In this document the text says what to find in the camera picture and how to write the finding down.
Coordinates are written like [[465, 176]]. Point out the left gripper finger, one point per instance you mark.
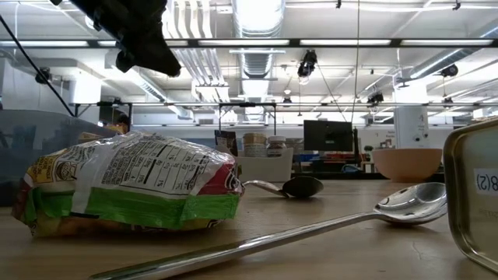
[[140, 56], [165, 54]]

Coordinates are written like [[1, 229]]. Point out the black ceiling spotlight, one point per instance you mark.
[[375, 98], [43, 75], [307, 64], [449, 71]]

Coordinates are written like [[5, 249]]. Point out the all-metal silver spoon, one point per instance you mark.
[[412, 202]]

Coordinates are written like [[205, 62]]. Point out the translucent grey plastic bin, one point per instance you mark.
[[23, 155]]

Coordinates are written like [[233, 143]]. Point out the dark cluttered desk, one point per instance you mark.
[[319, 167]]

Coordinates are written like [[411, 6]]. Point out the black monitor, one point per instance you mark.
[[328, 136]]

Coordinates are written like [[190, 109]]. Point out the glass jar white lid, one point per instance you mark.
[[276, 147]]

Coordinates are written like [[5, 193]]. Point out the peach bowl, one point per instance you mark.
[[406, 165]]

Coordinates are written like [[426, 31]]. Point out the small tan cup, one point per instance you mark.
[[254, 145]]

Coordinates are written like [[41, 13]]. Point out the white column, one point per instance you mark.
[[412, 128]]

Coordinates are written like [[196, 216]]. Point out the red rectangular tin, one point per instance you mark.
[[470, 202]]

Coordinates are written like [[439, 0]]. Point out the white plastic bin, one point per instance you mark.
[[268, 167]]

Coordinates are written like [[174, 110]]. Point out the person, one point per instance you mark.
[[123, 121]]

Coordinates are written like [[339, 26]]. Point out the black aluminium table frame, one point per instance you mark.
[[294, 43]]

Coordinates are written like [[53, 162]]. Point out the green ramen packet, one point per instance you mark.
[[136, 175]]

